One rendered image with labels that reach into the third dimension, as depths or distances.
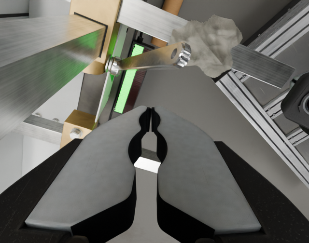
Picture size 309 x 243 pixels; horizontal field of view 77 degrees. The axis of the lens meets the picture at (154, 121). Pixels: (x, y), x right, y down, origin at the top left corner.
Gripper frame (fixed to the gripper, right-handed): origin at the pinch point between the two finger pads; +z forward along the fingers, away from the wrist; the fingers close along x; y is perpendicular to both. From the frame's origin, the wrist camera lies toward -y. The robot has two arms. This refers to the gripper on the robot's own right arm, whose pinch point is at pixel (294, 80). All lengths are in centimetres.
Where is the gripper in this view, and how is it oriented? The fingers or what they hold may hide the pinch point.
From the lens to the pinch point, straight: 36.9
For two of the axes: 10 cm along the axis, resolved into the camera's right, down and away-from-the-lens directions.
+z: 0.1, -5.1, 8.6
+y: 9.4, 3.1, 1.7
